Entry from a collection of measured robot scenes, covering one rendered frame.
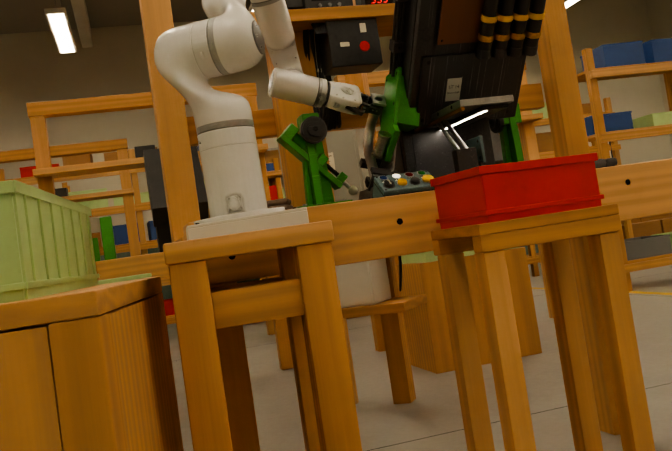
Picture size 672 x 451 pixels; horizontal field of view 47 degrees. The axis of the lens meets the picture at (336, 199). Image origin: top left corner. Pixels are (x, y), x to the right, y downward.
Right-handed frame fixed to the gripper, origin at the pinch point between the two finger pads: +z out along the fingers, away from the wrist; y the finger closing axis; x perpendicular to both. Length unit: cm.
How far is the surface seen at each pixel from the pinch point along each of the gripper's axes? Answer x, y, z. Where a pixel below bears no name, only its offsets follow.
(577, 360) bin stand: 11, -79, 45
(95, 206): 485, 500, -84
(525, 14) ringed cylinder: -40.1, -3.9, 28.6
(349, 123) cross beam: 23.6, 26.5, 3.5
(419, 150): 10.1, -2.6, 18.1
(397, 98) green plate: -8.1, -7.4, 2.9
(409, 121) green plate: -3.5, -10.5, 7.8
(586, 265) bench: 40, -6, 94
